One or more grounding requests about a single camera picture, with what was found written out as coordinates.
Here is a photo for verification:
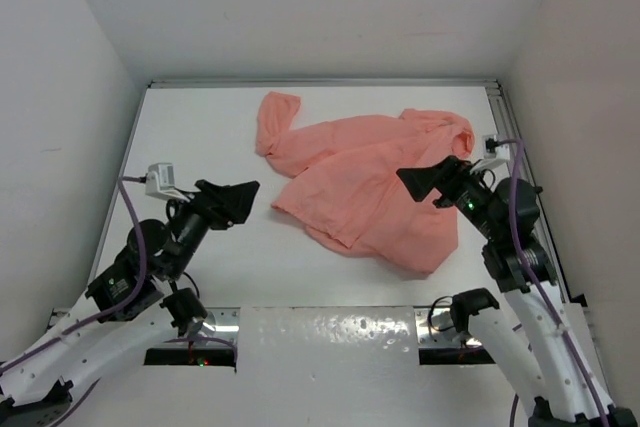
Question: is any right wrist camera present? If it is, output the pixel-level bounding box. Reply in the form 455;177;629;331
471;134;511;173

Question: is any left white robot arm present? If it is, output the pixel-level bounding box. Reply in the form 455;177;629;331
1;174;260;426

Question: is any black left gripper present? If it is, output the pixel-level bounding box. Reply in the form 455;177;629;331
168;177;261;277

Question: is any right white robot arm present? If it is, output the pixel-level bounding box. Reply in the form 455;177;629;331
396;156;639;426

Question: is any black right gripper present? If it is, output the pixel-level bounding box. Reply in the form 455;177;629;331
397;153;501;240

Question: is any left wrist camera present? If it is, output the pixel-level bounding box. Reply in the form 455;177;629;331
145;162;185;201

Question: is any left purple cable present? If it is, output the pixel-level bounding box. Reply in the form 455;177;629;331
0;175;236;413

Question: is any salmon pink hooded jacket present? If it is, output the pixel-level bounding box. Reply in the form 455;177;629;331
256;92;475;275

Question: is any aluminium frame rail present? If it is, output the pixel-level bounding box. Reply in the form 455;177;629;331
148;77;589;308

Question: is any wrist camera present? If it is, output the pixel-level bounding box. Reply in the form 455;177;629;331
471;134;511;173
145;162;185;201

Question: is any metal base rail plate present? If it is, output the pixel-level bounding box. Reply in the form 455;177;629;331
49;305;512;349

